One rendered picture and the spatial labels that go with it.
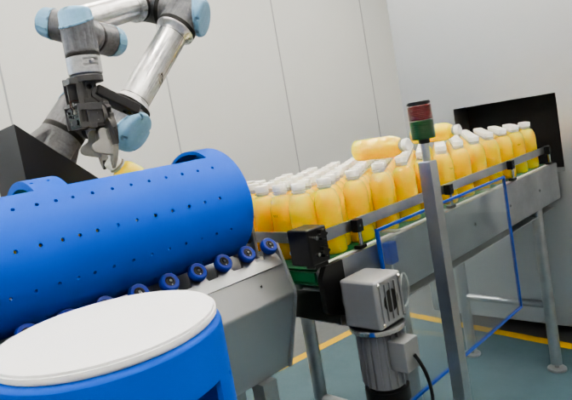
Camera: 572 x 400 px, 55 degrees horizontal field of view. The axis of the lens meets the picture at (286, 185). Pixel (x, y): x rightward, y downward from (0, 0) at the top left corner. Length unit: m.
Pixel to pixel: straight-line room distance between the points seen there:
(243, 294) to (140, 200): 0.35
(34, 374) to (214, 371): 0.19
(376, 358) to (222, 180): 0.57
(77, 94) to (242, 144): 3.41
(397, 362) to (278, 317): 0.31
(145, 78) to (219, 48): 3.11
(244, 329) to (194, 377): 0.68
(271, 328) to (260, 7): 3.92
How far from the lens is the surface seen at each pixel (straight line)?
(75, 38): 1.32
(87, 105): 1.29
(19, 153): 1.43
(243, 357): 1.38
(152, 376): 0.63
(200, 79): 4.51
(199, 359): 0.66
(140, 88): 1.57
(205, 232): 1.23
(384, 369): 1.41
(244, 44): 4.82
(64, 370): 0.63
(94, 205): 1.11
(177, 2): 1.70
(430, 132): 1.47
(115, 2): 1.65
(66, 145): 1.55
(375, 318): 1.34
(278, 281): 1.39
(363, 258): 1.48
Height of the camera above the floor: 1.24
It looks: 5 degrees down
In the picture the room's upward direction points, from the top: 10 degrees counter-clockwise
